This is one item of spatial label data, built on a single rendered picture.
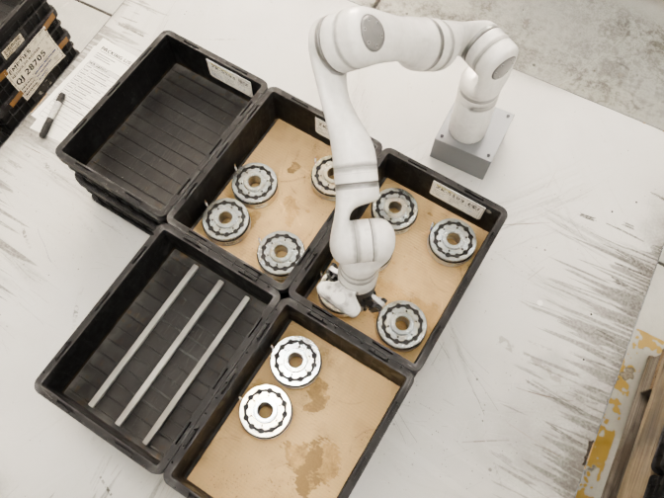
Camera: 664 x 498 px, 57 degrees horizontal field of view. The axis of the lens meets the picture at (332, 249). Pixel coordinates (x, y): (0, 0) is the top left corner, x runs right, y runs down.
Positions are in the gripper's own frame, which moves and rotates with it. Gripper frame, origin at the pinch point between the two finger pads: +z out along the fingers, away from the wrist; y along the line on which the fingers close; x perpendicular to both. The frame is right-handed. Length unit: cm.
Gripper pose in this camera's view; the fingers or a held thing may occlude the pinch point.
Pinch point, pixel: (354, 298)
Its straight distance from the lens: 129.1
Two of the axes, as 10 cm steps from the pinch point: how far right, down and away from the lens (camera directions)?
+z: -0.1, 3.7, 9.3
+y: -8.0, -5.5, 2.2
